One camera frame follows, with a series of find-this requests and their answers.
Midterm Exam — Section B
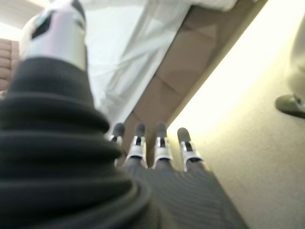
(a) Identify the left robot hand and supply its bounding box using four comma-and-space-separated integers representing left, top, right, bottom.
0, 0, 248, 229

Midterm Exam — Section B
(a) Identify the white fitted sheet mattress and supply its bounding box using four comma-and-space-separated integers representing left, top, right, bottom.
81, 0, 191, 125

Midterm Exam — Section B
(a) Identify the brown upholstered bed frame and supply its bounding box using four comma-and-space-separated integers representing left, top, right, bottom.
123, 4, 270, 134

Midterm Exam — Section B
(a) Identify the tufted upholstered headboard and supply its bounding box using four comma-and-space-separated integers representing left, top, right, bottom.
0, 39, 20, 91

